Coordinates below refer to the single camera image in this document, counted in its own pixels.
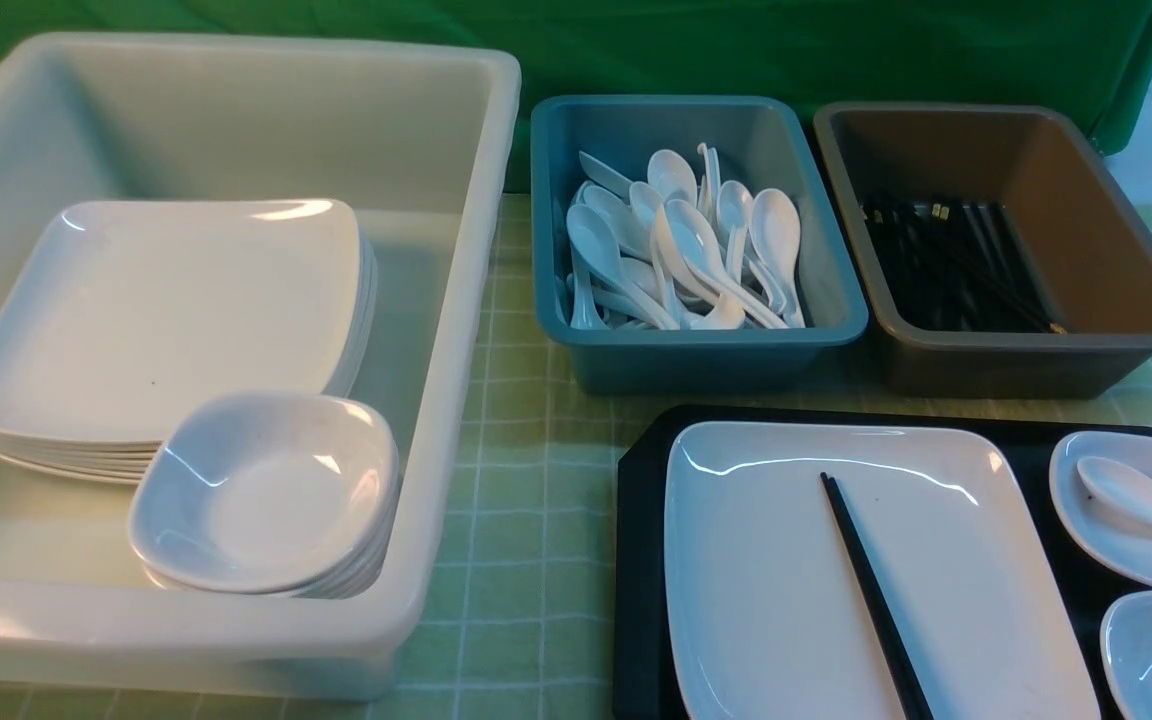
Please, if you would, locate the large white rectangular plate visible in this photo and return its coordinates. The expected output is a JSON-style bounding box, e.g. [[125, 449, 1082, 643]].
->
[[664, 420, 1101, 719]]

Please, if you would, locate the black chopstick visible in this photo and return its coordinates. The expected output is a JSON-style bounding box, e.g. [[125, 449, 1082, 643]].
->
[[819, 471, 934, 719]]

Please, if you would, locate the white bowl with spoon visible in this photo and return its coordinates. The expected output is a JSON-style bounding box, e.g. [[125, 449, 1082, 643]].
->
[[1049, 430, 1152, 588]]

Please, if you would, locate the pile of white soup spoons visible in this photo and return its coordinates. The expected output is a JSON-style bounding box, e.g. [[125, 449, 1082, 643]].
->
[[558, 143, 806, 331]]

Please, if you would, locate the teal plastic spoon bin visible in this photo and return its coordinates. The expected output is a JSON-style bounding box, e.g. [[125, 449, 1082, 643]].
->
[[531, 94, 869, 396]]

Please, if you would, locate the green checkered tablecloth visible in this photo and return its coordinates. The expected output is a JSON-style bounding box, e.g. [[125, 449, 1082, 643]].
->
[[0, 196, 1152, 719]]

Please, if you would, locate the stack of white small bowls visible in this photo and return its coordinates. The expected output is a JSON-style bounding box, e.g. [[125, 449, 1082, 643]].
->
[[127, 392, 402, 600]]

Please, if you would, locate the black plastic serving tray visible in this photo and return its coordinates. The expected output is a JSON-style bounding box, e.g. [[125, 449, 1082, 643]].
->
[[611, 406, 1152, 719]]

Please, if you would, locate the pile of black chopsticks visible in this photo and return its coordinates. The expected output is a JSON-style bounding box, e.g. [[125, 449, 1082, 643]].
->
[[861, 191, 1068, 334]]

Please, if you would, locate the stack of white square plates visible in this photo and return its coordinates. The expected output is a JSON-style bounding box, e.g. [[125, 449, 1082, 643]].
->
[[0, 199, 380, 486]]

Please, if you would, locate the brown plastic chopstick bin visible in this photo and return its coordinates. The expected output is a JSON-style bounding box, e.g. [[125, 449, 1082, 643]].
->
[[813, 103, 1152, 397]]

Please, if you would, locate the large white plastic tub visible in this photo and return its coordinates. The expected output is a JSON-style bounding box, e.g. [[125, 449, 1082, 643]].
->
[[0, 33, 521, 700]]

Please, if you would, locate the green backdrop cloth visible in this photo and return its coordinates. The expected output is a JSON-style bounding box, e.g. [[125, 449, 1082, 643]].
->
[[0, 1, 1152, 194]]

